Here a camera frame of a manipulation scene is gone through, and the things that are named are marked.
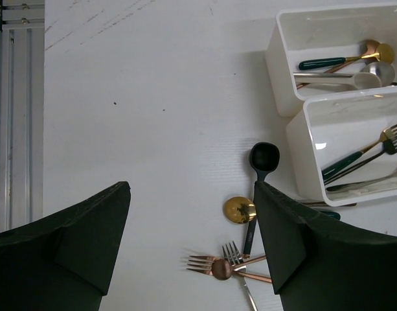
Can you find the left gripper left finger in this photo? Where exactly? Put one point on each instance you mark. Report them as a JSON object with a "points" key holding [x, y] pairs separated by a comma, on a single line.
{"points": [[65, 261]]}

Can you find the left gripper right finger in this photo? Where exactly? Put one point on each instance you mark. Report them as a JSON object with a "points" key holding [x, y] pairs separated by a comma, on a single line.
{"points": [[319, 263]]}

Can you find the dark grey fork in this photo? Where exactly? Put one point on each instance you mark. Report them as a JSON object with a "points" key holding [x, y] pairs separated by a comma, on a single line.
{"points": [[344, 167]]}

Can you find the white spoon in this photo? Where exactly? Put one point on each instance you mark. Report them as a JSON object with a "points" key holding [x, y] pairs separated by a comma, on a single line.
{"points": [[360, 80]]}

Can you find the silver spoon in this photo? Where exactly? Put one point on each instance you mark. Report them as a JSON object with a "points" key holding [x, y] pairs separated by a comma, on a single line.
{"points": [[383, 70]]}

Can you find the gold spoon green handle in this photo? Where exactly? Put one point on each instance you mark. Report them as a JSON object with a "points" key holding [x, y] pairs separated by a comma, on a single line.
{"points": [[383, 52], [241, 210]]}

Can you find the copper spoon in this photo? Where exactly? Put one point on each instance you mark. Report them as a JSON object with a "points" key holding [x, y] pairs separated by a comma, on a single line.
{"points": [[369, 45]]}

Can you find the long silver fork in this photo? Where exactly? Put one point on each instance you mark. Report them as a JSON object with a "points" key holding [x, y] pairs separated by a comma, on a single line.
{"points": [[234, 257]]}

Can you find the brown spoon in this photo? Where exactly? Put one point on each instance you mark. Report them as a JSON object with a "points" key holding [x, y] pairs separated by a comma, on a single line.
{"points": [[223, 270]]}

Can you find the rose gold fork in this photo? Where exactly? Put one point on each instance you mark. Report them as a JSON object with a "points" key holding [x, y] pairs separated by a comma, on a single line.
{"points": [[202, 264]]}

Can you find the black spoon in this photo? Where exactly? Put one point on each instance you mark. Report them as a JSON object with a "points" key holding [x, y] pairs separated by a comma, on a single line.
{"points": [[264, 159]]}

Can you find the near white container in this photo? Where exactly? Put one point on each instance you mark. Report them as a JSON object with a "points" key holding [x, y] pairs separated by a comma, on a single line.
{"points": [[329, 128]]}

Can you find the white container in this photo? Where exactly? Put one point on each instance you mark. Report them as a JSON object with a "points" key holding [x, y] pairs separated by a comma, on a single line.
{"points": [[329, 128], [335, 32]]}

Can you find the far white container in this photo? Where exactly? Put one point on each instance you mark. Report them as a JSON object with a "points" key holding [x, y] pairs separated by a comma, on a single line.
{"points": [[335, 32]]}

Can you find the aluminium rail left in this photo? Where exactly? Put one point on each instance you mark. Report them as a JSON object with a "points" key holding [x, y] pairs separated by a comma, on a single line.
{"points": [[21, 112]]}

